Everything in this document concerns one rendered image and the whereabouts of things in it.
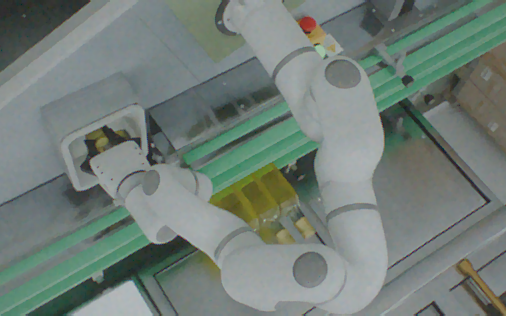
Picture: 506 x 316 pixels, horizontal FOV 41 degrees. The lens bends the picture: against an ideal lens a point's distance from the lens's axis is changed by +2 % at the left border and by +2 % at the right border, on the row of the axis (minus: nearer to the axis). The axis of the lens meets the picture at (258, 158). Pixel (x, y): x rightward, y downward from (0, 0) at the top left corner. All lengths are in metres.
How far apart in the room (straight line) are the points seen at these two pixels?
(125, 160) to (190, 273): 0.43
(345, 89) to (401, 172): 0.88
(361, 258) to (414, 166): 0.90
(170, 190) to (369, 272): 0.36
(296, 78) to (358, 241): 0.30
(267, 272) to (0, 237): 0.72
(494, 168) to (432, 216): 3.85
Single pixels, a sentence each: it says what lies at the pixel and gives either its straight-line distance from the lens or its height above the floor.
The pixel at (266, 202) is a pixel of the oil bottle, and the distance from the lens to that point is 1.56.
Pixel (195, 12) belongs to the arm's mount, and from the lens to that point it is 1.21.
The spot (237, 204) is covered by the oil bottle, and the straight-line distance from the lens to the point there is 1.56.
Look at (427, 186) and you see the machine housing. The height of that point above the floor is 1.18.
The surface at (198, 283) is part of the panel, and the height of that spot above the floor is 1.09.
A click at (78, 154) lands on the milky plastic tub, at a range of 1.50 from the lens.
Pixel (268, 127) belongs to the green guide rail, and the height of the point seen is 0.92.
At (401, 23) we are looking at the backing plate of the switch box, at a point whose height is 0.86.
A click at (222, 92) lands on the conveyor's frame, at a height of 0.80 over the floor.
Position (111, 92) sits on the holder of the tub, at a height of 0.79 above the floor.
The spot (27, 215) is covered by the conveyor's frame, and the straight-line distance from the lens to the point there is 1.55.
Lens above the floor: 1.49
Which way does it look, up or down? 20 degrees down
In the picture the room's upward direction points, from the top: 143 degrees clockwise
